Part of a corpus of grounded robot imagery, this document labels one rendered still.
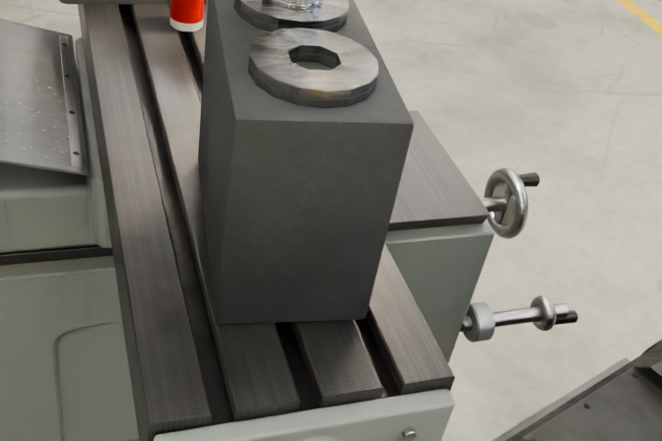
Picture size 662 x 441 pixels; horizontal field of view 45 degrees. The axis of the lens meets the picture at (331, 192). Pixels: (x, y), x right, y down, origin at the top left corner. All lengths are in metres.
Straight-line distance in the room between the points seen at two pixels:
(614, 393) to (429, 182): 0.39
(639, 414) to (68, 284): 0.77
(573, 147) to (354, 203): 2.40
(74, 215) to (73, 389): 0.30
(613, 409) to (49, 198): 0.78
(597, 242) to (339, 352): 1.94
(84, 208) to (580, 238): 1.80
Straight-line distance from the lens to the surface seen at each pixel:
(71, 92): 1.03
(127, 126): 0.83
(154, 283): 0.65
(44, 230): 0.96
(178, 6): 1.01
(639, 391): 1.24
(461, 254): 1.15
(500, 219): 1.36
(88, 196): 0.93
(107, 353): 1.11
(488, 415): 1.90
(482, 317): 1.27
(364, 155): 0.53
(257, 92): 0.53
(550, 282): 2.30
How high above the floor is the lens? 1.41
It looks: 36 degrees down
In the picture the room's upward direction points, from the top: 11 degrees clockwise
